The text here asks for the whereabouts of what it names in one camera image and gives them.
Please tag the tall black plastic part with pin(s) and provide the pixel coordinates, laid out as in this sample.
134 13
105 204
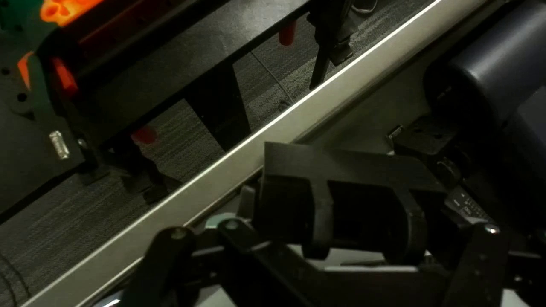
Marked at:
342 192

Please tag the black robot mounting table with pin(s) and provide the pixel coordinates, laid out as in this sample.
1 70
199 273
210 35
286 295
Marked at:
188 44

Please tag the black orange bar clamp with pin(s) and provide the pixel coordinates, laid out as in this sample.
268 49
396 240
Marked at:
330 34

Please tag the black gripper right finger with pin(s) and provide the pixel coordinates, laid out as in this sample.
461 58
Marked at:
483 266

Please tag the dark blue handheld device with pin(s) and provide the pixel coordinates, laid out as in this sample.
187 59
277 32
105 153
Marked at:
501 61

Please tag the black rail end bracket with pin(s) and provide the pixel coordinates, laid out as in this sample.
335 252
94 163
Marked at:
424 136

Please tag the small white cylinder pin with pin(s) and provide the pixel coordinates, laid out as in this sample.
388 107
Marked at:
59 145

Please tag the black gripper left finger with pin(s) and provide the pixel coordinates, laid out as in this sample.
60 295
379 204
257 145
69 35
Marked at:
188 266

